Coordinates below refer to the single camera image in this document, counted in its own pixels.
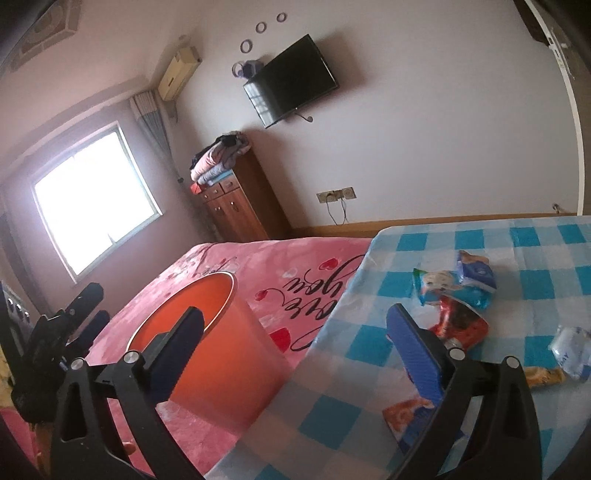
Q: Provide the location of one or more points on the clear plastic packet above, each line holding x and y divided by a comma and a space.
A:
572, 350

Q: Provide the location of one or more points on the bright window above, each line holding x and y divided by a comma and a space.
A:
92, 203

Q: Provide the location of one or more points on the pile of folded clothes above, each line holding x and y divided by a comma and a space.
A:
217, 161

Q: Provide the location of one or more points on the wall socket strip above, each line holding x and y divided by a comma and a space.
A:
337, 194

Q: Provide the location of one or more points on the red snack packet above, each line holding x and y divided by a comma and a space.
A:
461, 323

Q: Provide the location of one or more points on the orange plastic bucket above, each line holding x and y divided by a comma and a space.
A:
240, 360

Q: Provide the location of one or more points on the blue orange tissue pack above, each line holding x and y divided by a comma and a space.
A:
406, 415

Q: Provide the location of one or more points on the blue checkered tablecloth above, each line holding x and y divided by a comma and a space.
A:
531, 258

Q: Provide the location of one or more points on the purple wall ornament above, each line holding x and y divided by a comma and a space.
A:
251, 69

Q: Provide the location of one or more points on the beige wall air conditioner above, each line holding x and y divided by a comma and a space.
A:
178, 71

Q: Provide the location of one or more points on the grey striped curtain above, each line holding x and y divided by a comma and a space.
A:
152, 129

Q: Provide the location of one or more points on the metal door lock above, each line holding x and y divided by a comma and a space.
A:
558, 50

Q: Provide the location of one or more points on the black wall television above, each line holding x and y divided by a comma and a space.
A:
291, 78

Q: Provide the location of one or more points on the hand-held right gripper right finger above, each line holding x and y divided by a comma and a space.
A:
418, 355

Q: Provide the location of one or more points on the small red box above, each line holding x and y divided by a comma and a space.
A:
196, 188

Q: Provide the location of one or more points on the brown wooden cabinet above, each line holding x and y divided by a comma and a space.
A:
249, 203

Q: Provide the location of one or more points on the orange snack wrapper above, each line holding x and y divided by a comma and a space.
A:
545, 376

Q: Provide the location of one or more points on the green white snack packet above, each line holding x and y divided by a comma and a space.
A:
434, 284

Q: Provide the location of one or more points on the pink printed blanket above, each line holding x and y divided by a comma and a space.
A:
207, 258

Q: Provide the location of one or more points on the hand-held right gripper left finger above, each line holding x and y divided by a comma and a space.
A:
178, 360

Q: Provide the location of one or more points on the small blue tissue packet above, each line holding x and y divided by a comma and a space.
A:
475, 277

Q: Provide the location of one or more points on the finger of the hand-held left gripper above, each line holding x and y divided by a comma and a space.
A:
85, 300
94, 325

